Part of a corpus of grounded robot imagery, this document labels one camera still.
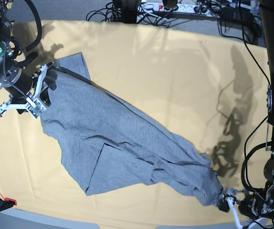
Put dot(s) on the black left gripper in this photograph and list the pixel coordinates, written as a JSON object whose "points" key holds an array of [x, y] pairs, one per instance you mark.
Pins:
{"points": [[253, 206]]}

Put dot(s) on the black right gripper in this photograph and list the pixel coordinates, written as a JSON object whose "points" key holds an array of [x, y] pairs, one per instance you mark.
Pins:
{"points": [[25, 83]]}

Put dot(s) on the grey t-shirt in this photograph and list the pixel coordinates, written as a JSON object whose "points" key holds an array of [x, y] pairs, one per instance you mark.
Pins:
{"points": [[107, 144]]}

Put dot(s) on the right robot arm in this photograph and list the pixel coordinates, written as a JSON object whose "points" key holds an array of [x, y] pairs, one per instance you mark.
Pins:
{"points": [[14, 58]]}

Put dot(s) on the yellow table cloth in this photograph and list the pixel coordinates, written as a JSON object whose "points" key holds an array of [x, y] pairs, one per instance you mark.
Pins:
{"points": [[209, 90]]}

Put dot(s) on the white power strip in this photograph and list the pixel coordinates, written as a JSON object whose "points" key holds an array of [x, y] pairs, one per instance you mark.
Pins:
{"points": [[180, 9]]}

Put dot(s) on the black power adapter brick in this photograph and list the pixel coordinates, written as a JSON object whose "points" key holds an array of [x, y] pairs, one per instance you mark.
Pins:
{"points": [[234, 15]]}

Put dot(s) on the black centre post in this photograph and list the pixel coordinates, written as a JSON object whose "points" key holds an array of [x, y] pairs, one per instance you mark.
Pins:
{"points": [[129, 11]]}

